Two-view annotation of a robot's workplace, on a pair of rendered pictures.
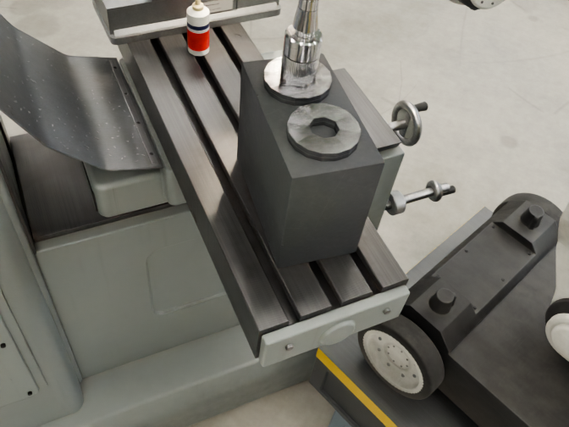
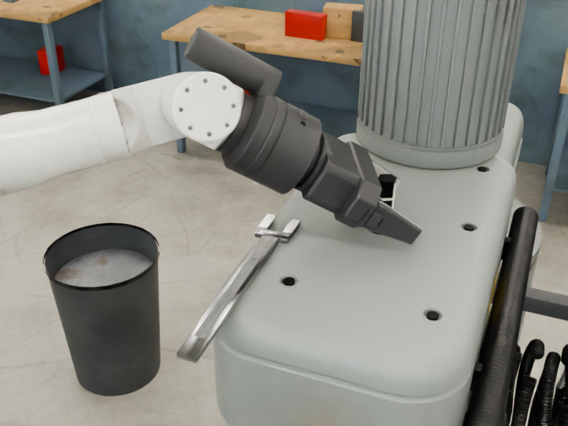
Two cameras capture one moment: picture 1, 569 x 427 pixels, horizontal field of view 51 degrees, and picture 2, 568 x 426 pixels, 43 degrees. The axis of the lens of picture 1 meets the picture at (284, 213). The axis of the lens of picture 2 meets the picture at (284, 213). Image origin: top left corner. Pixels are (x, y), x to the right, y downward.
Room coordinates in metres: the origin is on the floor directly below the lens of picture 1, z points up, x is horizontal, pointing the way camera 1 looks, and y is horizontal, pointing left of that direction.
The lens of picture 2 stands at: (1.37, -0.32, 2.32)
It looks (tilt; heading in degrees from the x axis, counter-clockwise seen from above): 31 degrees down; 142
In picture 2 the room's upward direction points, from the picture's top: straight up
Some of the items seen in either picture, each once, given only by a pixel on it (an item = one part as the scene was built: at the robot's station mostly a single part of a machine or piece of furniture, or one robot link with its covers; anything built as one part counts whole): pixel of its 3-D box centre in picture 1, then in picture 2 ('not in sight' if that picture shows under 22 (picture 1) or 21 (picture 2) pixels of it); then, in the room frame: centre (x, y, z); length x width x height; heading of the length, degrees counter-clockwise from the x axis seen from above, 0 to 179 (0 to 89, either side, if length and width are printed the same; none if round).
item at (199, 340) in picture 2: not in sight; (241, 279); (0.88, 0.00, 1.89); 0.24 x 0.04 x 0.01; 122
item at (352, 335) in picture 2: not in sight; (379, 275); (0.88, 0.20, 1.81); 0.47 x 0.26 x 0.16; 121
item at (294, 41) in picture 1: (303, 36); not in sight; (0.63, 0.01, 1.22); 0.05 x 0.05 x 0.01
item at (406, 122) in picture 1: (394, 126); not in sight; (1.15, -0.24, 0.66); 0.16 x 0.12 x 0.12; 121
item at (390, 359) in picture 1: (399, 354); not in sight; (0.61, -0.29, 0.50); 0.20 x 0.05 x 0.20; 50
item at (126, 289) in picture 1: (213, 225); not in sight; (0.90, 0.17, 0.46); 0.80 x 0.30 x 0.60; 121
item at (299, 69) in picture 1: (301, 58); not in sight; (0.63, 0.01, 1.19); 0.05 x 0.05 x 0.06
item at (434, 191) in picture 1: (421, 195); not in sight; (1.04, -0.34, 0.54); 0.22 x 0.06 x 0.06; 121
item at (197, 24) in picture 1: (198, 24); not in sight; (0.93, 0.21, 1.01); 0.04 x 0.04 x 0.11
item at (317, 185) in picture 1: (301, 156); not in sight; (0.59, -0.01, 1.06); 0.22 x 0.12 x 0.20; 25
